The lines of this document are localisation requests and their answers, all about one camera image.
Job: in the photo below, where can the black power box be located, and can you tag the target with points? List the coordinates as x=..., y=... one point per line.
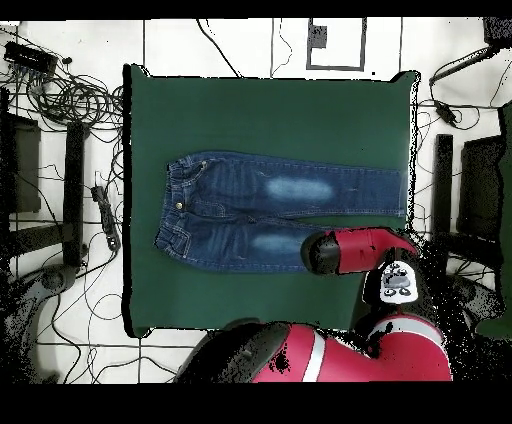
x=30, y=58

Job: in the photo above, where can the small grey square plate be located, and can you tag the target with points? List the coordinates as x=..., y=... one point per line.
x=318, y=36

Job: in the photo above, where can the black flat box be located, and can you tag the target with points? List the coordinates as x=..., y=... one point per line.
x=480, y=188

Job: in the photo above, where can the green cloth sheet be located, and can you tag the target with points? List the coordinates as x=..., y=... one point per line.
x=507, y=180

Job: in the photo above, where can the black grey stand base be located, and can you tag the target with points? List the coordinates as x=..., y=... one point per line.
x=58, y=278
x=480, y=298

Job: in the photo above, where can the black stand frame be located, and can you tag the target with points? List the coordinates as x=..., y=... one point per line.
x=443, y=180
x=74, y=192

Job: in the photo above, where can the grey square frame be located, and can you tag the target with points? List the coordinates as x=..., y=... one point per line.
x=336, y=67

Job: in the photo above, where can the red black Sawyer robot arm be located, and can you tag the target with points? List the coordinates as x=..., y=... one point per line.
x=360, y=248

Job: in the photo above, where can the black rod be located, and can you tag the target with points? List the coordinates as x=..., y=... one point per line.
x=464, y=63

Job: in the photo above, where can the blue denim jeans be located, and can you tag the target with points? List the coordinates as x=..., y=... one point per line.
x=224, y=200

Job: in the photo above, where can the black speckled box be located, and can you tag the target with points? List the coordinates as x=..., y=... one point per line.
x=498, y=32

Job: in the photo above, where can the black power adapter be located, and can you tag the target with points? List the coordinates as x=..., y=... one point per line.
x=446, y=112

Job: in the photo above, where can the black power strip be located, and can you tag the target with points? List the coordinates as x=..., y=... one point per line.
x=106, y=218

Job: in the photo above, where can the dark green table cloth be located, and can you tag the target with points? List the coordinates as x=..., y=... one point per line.
x=240, y=120

